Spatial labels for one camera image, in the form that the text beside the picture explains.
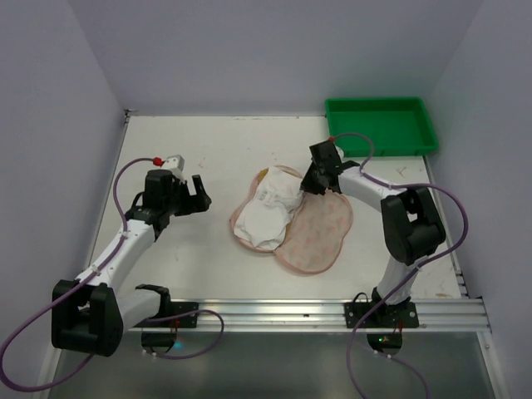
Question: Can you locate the green plastic tray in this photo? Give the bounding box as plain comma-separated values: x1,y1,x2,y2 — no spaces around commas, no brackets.
325,97,439,157

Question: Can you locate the floral mesh laundry bag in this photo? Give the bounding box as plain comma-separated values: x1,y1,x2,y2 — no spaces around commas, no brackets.
227,165,356,276

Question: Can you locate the white bra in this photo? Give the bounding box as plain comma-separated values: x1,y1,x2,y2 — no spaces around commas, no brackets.
229,165,303,253

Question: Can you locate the aluminium mounting rail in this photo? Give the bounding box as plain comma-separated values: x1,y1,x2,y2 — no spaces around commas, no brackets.
52,295,494,336

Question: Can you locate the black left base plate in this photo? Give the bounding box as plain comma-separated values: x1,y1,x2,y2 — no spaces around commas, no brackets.
137,301,199,330

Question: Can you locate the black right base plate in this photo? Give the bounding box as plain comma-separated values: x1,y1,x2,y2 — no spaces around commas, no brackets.
343,291,420,329

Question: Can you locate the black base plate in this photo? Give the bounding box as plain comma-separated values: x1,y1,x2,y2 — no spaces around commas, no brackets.
137,301,199,330
343,291,420,329

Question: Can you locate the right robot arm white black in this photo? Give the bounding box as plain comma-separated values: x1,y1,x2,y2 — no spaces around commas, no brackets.
301,140,446,328

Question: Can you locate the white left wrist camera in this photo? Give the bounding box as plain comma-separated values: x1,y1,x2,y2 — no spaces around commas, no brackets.
161,155,185,181

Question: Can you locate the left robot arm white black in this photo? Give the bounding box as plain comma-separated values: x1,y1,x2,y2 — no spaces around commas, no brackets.
51,169,211,357

